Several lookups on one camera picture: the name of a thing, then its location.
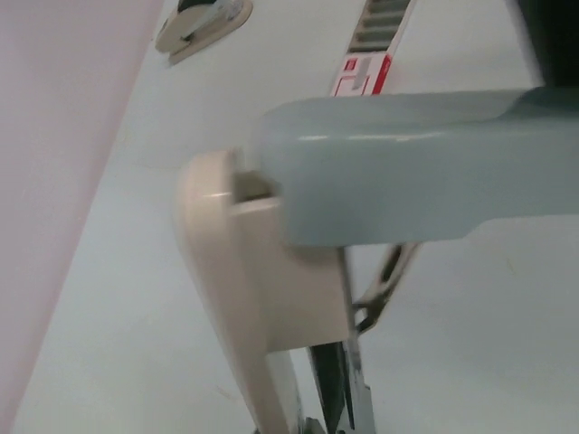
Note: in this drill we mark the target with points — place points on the beige deli stapler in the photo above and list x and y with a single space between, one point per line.
297 244

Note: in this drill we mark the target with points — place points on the red white staple box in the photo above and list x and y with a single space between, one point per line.
370 53

